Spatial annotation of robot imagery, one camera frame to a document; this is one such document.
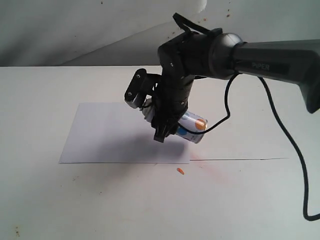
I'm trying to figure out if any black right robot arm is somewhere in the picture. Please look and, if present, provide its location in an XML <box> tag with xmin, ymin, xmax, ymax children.
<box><xmin>151</xmin><ymin>28</ymin><xmax>320</xmax><ymax>142</ymax></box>

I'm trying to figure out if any white dotted spray paint can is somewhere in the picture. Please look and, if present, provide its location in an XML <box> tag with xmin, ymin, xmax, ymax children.
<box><xmin>140</xmin><ymin>98</ymin><xmax>208</xmax><ymax>144</ymax></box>

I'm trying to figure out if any white backdrop sheet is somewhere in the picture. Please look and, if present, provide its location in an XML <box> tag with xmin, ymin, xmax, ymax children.
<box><xmin>0</xmin><ymin>0</ymin><xmax>320</xmax><ymax>67</ymax></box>

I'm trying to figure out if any white paper sheet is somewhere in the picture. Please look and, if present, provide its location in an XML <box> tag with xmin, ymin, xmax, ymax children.
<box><xmin>59</xmin><ymin>102</ymin><xmax>191</xmax><ymax>164</ymax></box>

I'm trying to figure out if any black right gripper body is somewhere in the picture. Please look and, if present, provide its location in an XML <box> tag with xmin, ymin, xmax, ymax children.
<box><xmin>146</xmin><ymin>73</ymin><xmax>194</xmax><ymax>130</ymax></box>

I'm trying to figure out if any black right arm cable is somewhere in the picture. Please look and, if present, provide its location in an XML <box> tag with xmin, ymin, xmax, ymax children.
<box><xmin>172</xmin><ymin>12</ymin><xmax>320</xmax><ymax>222</ymax></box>

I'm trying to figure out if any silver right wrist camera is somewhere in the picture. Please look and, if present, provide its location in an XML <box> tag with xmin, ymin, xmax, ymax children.
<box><xmin>124</xmin><ymin>68</ymin><xmax>161</xmax><ymax>109</ymax></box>

